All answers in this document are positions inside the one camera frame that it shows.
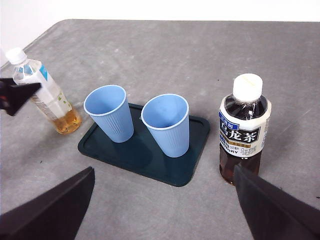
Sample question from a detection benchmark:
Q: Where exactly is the pale jasmine tea bottle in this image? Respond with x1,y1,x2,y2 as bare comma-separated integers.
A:
5,47,83,135

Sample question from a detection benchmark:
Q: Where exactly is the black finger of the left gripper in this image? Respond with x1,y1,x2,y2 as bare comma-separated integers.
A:
0,77,42,117

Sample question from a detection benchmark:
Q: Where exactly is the blue ribbed plastic cup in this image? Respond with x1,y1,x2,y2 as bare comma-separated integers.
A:
83,84,135,144
140,93,190,158

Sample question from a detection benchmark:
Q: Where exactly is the dark rectangular tray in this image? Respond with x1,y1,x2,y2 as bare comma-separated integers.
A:
77,102,211,188

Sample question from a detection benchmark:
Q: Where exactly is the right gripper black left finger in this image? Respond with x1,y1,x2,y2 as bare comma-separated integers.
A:
0,166,96,240

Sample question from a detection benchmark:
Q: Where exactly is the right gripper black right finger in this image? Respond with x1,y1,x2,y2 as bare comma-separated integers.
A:
233,163,320,240

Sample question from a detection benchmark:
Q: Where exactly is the dark oolong tea bottle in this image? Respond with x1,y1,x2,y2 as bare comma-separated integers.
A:
218,73,273,186

